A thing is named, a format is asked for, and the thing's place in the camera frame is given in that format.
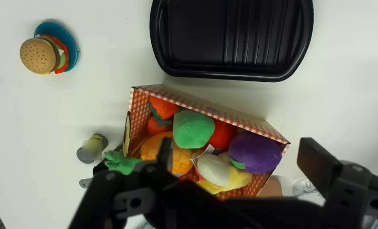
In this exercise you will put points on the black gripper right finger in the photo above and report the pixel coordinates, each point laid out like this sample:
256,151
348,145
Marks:
345,190

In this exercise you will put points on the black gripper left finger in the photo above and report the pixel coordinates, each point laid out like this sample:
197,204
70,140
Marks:
125,198

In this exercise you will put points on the green toy vegetable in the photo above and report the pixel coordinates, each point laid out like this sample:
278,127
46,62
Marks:
120,162

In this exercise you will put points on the orange plush toy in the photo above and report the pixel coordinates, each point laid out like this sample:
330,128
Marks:
150,147

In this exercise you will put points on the white yellow plush toy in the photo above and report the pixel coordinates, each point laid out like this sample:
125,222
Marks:
215,169

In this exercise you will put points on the red tomato plush with leaf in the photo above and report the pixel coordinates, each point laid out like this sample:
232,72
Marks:
163,108

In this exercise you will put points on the purple eggplant plush toy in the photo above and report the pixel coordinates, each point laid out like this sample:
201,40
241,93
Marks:
253,152

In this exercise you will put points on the plain red plush toy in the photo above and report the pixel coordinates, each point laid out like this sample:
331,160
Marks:
222,134

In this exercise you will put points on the red checkered cardboard box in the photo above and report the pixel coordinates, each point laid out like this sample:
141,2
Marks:
239,121

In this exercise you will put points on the toy burger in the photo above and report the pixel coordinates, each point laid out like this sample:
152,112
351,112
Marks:
37,54

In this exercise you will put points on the black oven tray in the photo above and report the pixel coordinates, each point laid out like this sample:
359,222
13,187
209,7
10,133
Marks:
231,38

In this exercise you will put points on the clear plastic water bottle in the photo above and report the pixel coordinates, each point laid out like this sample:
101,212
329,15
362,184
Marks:
303,185

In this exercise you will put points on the small tin can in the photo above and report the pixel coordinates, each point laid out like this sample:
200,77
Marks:
92,147

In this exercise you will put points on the blue round plate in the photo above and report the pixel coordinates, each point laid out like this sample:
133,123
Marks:
68,39

